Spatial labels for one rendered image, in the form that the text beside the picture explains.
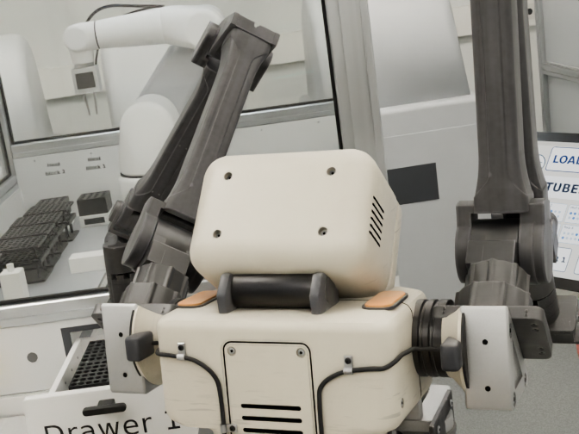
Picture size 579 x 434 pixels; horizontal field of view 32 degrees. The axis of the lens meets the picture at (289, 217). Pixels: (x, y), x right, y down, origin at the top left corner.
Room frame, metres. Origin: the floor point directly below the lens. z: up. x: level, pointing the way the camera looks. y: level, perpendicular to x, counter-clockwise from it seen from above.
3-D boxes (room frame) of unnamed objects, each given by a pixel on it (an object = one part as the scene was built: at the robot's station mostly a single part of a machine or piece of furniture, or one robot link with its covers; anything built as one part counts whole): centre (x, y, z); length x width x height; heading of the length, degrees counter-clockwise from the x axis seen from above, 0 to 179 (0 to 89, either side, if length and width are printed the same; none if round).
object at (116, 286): (1.71, 0.31, 1.07); 0.10 x 0.07 x 0.07; 178
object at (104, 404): (1.58, 0.35, 0.91); 0.07 x 0.04 x 0.01; 89
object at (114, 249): (1.71, 0.31, 1.13); 0.07 x 0.06 x 0.07; 8
